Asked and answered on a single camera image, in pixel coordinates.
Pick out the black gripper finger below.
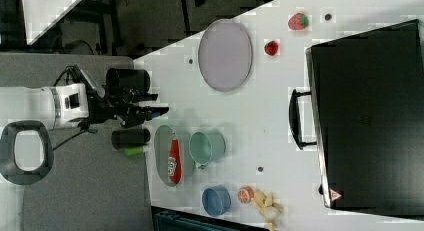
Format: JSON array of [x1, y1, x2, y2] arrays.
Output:
[[131, 93, 158, 103], [135, 106, 169, 121]]

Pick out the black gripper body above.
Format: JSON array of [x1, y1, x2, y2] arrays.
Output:
[[78, 91, 147, 129]]

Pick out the red plush ketchup bottle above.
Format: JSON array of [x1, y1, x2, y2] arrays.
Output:
[[167, 135, 182, 184]]

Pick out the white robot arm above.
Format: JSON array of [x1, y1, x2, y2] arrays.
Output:
[[1, 84, 169, 185]]

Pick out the green oval strainer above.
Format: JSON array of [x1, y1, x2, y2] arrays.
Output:
[[154, 125, 195, 187]]

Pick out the black cylinder upper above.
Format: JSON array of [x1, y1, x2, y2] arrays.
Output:
[[105, 68, 150, 94]]

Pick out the black cylinder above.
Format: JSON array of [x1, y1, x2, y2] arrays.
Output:
[[111, 128, 151, 149], [105, 68, 150, 94]]

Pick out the black cylinder lower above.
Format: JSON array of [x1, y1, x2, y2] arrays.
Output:
[[111, 128, 151, 149]]

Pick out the green marker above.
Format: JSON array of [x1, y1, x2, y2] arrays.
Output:
[[124, 146, 149, 156]]

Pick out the green mug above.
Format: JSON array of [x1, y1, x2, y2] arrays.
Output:
[[189, 129, 226, 169]]

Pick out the grey round plate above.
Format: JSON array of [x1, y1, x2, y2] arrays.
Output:
[[198, 19, 253, 92]]

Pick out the dark blue crate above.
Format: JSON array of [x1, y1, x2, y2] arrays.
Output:
[[153, 210, 267, 231]]

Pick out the blue bowl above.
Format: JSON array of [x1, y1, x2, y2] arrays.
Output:
[[202, 185, 231, 217]]

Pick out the orange slice toy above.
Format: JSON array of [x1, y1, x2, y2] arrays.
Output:
[[237, 186, 254, 204]]

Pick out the dark red strawberry toy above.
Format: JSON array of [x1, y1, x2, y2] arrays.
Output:
[[264, 41, 279, 56]]

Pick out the peeled banana toy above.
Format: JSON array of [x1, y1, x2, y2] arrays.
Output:
[[251, 191, 284, 231]]

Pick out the pink strawberry toy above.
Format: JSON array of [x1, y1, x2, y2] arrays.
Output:
[[288, 13, 309, 31]]

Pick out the black toaster oven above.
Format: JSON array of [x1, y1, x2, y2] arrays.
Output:
[[305, 19, 424, 220]]

